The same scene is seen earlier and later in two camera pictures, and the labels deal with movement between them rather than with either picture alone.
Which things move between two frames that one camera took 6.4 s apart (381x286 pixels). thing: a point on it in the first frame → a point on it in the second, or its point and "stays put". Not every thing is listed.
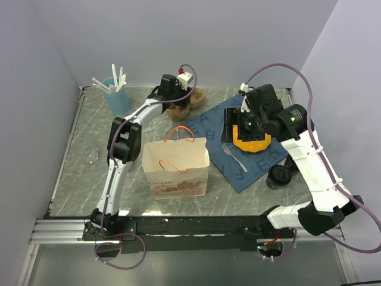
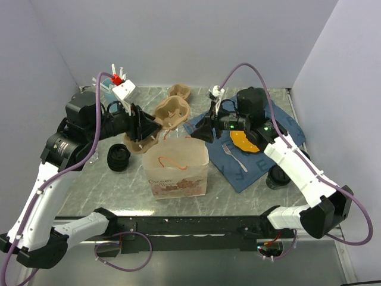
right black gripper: (234, 116) → (205, 130)
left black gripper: (183, 92) → (140, 124)
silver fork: (226, 149) stays put
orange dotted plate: (251, 146) stays put
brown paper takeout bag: (177, 168) stays put
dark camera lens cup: (279, 174) stays put
